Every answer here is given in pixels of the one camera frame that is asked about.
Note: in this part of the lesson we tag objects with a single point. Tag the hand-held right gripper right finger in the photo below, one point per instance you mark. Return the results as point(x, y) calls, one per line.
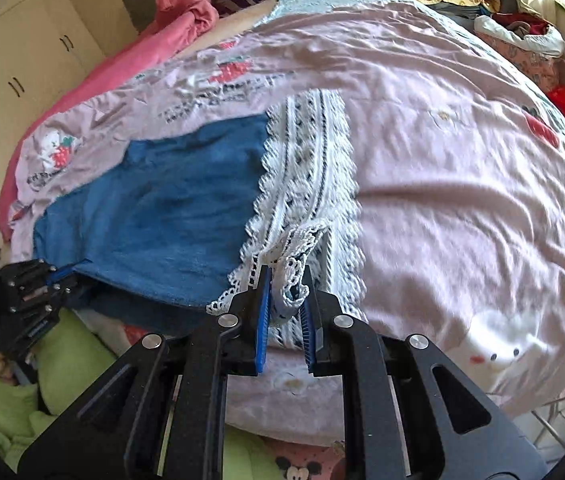
point(307, 330)

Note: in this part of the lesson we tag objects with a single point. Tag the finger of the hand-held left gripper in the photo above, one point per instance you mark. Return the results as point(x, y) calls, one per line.
point(42, 317)
point(45, 272)

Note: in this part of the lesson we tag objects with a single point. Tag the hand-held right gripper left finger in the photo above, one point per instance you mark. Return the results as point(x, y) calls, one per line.
point(263, 320)

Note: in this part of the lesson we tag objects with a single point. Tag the blue denim pants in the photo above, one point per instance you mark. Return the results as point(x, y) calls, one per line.
point(162, 210)

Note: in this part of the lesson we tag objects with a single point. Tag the light green clothing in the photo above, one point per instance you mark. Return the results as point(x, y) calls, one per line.
point(72, 355)

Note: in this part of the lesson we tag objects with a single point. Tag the pink cartoon mouse printed cloth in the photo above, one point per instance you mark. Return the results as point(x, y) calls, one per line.
point(307, 462)

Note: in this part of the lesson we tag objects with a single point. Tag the cream wardrobe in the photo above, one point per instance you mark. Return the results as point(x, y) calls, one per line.
point(22, 60)

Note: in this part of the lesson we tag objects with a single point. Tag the lilac strawberry bear printed blanket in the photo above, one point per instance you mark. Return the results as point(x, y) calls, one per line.
point(462, 160)

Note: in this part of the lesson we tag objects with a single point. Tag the pink duvet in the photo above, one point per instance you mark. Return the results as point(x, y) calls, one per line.
point(172, 35)

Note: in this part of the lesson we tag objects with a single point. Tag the grey headboard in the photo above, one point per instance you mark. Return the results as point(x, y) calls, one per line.
point(138, 10)

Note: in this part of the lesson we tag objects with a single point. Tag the light blue quilted cloth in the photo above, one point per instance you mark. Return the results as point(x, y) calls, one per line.
point(342, 0)

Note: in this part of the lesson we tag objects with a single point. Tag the white and red crumpled cloth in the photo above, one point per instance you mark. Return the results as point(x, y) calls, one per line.
point(522, 35)

